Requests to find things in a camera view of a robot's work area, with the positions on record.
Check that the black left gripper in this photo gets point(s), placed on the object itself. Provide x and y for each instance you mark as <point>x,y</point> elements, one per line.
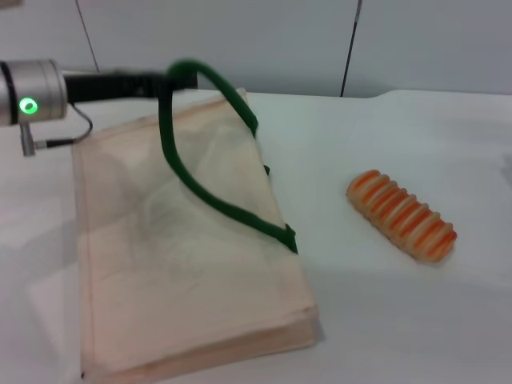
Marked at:
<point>112,87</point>

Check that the orange striped bread loaf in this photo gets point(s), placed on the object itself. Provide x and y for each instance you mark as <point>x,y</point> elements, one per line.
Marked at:
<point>400,216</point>

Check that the thin black vertical strip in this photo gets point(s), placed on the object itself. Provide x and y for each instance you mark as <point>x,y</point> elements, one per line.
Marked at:
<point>349,56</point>

